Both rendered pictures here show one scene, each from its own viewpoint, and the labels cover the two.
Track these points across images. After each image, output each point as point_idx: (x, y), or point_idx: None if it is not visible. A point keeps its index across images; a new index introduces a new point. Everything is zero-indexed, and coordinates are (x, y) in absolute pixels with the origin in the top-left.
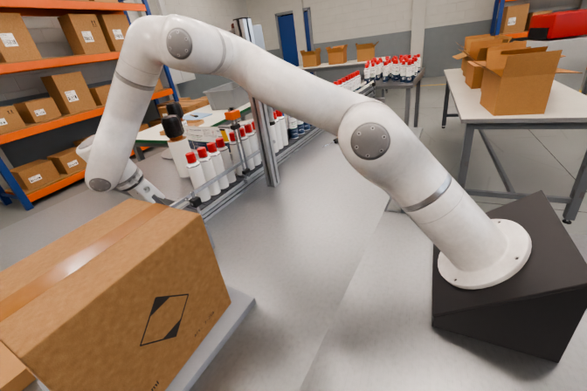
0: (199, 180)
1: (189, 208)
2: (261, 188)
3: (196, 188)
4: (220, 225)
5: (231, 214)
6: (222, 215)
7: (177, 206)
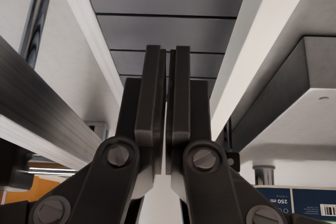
0: (141, 214)
1: (194, 75)
2: (109, 118)
3: (163, 176)
4: (24, 21)
5: (63, 61)
6: (90, 53)
7: (217, 93)
